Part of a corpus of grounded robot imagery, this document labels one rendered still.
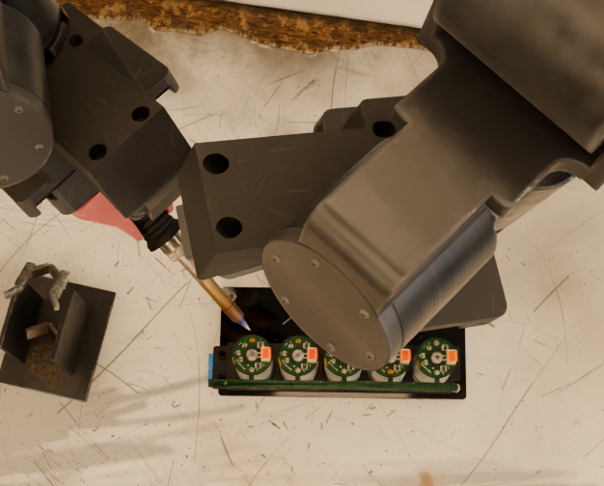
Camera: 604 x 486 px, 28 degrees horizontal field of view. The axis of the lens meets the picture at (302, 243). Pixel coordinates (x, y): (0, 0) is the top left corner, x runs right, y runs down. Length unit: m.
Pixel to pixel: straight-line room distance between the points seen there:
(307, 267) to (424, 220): 0.04
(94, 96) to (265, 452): 0.32
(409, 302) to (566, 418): 0.43
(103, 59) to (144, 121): 0.07
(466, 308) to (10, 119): 0.20
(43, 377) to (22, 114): 0.34
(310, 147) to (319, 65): 0.40
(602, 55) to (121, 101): 0.25
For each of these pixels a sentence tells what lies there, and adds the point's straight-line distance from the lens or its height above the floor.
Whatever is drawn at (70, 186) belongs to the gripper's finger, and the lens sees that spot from 0.62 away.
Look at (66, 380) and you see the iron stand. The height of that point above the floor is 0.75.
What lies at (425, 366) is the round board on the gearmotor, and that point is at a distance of 0.74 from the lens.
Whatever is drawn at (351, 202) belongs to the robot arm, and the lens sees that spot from 0.37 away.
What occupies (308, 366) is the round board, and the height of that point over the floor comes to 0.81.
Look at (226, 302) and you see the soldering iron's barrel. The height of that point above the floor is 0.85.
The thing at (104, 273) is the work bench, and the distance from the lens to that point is 0.82.
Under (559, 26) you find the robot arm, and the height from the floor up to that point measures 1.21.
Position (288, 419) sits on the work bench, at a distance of 0.79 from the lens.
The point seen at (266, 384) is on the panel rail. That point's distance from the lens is 0.73.
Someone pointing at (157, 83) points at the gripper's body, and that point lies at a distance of 0.62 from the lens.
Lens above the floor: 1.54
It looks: 75 degrees down
